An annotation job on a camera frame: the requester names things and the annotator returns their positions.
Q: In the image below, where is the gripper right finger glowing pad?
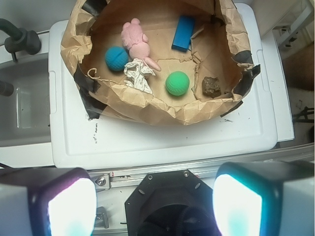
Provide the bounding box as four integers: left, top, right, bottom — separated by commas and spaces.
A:
212, 161, 315, 236

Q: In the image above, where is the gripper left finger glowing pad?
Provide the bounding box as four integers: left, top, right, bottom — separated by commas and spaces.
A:
0, 167, 97, 236

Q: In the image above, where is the blue rectangular block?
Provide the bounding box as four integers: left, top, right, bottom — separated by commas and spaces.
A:
171, 16, 195, 52

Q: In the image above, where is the white plastic bin lid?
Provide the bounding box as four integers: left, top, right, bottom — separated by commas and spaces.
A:
48, 3, 278, 170

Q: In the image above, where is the clear plastic storage bin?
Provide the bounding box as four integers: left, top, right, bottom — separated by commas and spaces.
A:
0, 32, 54, 168

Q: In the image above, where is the brown rough rock chunk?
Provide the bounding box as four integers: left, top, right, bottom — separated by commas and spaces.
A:
202, 77, 221, 98

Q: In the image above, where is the green textured ball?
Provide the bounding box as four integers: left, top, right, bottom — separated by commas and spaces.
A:
165, 71, 190, 96

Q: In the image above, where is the crumpled white paper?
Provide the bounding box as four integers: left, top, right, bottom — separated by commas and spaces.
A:
124, 59, 155, 94

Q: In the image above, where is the blue textured ball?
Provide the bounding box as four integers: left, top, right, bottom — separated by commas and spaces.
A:
105, 46, 128, 71

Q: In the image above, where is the brown paper bag tray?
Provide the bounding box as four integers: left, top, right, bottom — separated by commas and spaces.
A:
61, 0, 260, 126

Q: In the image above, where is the pink plush bunny toy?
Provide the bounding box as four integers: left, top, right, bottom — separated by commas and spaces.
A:
121, 18, 161, 71

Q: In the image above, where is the white wire shelf frame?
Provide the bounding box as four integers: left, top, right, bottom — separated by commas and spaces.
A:
272, 0, 315, 50

